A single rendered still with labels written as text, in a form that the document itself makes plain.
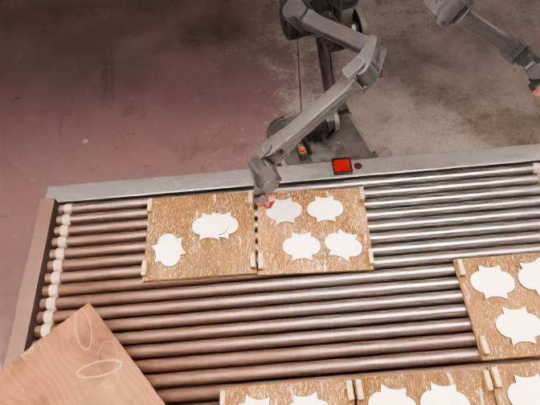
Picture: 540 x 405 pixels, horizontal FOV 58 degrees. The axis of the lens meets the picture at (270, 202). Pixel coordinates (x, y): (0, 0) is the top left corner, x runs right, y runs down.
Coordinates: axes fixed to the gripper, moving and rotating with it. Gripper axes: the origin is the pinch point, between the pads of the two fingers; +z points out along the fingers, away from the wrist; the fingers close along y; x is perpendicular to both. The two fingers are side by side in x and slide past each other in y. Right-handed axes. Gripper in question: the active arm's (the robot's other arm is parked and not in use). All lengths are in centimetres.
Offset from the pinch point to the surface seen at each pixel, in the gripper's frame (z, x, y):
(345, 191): 16.2, -28.0, 7.3
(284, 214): 12.0, -3.9, -1.2
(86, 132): 83, 138, 138
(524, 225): 28, -90, -13
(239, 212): 10.2, 13.2, 1.7
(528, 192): 29, -96, 2
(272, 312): 14.6, 3.7, -38.2
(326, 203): 14.2, -20.0, 2.0
